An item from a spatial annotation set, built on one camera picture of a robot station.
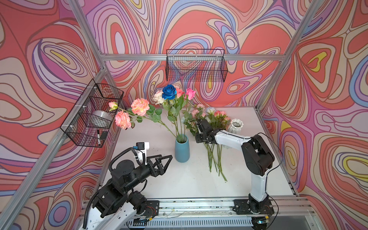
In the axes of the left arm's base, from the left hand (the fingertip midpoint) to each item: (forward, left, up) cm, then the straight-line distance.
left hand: (168, 158), depth 61 cm
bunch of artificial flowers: (+45, -33, -25) cm, 61 cm away
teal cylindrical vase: (+11, -5, -13) cm, 18 cm away
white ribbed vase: (+21, -35, -5) cm, 41 cm away
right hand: (+26, -17, -25) cm, 40 cm away
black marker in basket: (+13, +37, -3) cm, 39 cm away
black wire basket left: (+19, +41, +2) cm, 46 cm away
